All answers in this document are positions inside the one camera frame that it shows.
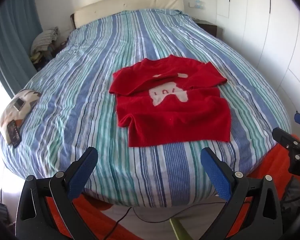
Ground red knit sweater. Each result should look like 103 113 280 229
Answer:
109 57 232 147

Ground green stick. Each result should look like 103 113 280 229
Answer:
169 217 191 240

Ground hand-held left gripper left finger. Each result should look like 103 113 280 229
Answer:
15 146 99 240

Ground black cable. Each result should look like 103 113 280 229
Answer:
104 202 225 240

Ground dark phone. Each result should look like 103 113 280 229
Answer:
6 120 22 148

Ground silver phone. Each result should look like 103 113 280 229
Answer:
13 98 26 111

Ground blue curtain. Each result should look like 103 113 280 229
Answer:
0 0 43 98

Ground dark wooden nightstand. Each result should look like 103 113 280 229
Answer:
192 17 218 37

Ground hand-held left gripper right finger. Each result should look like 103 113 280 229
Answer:
200 147 283 240

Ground wall socket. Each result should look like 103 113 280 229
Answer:
189 0 206 9

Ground orange rug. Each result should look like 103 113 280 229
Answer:
44 142 297 240

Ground patterned cream pillow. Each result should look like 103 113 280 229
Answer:
0 89 42 145

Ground white wardrobe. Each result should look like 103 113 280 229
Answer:
216 0 300 135

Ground blue striped bed sheet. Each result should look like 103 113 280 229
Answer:
0 9 292 208

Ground cream padded headboard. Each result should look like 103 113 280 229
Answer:
70 0 185 29

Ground pile of clothes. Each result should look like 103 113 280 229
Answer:
30 27 61 67

